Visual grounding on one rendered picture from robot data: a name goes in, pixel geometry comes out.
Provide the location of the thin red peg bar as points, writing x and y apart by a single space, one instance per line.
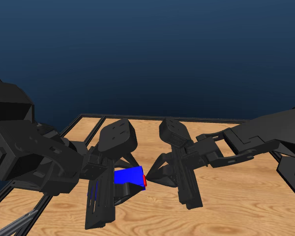
144 180

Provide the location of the blue hollow socket block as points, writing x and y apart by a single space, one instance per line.
127 175

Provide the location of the grey metal strut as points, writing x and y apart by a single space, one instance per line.
12 222

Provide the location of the black table frame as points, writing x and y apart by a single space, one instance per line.
137 116

